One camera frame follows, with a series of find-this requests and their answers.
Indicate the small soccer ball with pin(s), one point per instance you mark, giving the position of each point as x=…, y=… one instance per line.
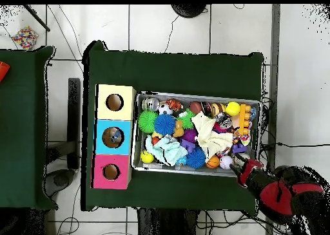
x=165, y=109

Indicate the cream knitted cloth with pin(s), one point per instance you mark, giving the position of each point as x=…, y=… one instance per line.
x=211, y=134

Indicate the grey metal strip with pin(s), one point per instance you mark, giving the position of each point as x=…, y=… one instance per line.
x=276, y=65

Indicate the red robot arm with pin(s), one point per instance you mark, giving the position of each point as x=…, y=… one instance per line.
x=289, y=199

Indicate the small red object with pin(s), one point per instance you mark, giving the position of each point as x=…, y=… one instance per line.
x=2, y=70

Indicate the small blue spiky ball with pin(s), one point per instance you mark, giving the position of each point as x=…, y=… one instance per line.
x=196, y=157

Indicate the black rod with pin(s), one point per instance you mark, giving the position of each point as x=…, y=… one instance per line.
x=37, y=18

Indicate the colourful patterned packet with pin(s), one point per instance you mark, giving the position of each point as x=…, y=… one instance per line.
x=25, y=37

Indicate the dark green side table cloth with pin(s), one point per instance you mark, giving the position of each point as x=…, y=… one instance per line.
x=26, y=116

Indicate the black round base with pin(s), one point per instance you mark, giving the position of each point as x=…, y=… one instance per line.
x=188, y=10

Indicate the clear mesh bin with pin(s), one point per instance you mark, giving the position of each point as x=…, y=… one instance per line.
x=206, y=95

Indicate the mint green cloth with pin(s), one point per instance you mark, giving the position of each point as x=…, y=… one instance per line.
x=166, y=150

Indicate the yellow tennis ball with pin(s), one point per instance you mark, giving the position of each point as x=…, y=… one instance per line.
x=232, y=109

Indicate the crushed clear plastic bottle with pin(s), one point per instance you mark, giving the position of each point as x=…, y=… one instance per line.
x=115, y=137

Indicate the yellow smiley ball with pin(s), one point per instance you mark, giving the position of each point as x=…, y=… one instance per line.
x=147, y=156

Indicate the green spiky ball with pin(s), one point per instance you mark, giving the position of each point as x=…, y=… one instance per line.
x=148, y=121

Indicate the large blue spiky ball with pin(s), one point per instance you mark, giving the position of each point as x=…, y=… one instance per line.
x=164, y=124

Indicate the wooden box with three holes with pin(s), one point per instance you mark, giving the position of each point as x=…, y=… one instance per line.
x=124, y=163

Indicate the orange toy brick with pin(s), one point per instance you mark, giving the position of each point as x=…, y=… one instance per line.
x=244, y=116

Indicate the green furry googly-eyed toy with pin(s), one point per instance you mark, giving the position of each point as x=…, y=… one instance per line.
x=185, y=119

